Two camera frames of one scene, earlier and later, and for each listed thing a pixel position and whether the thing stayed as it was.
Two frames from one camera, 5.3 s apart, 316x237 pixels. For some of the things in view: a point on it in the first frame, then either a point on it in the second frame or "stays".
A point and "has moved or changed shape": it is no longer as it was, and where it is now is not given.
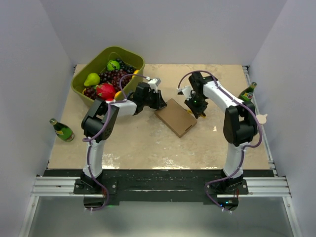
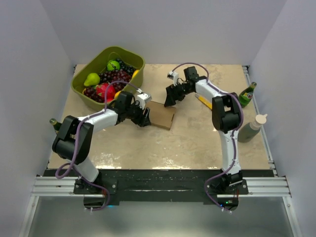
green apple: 113,65 stays
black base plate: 195,186 stays
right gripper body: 197,103 -> 180,91
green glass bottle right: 247,95 stays
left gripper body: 154,99 -> 136,116
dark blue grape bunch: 129,69 stays
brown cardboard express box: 178,118 has moved or changed shape
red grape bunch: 114,77 stays
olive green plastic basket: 98,65 stays
